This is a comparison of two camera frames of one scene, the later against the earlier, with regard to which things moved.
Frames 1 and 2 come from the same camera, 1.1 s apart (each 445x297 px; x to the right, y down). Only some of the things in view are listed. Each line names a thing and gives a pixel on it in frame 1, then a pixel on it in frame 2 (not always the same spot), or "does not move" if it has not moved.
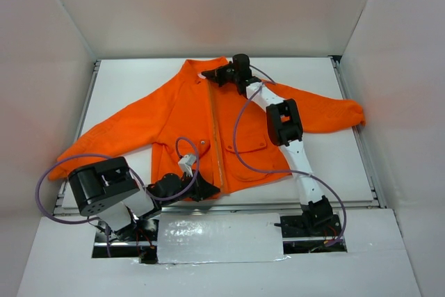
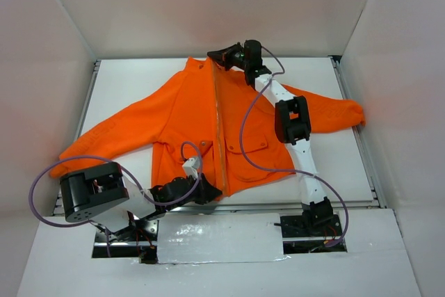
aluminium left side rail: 60,202 does not move
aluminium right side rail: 369,172 does not move
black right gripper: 222,74 -> 224,55
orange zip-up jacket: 206,129 does not move
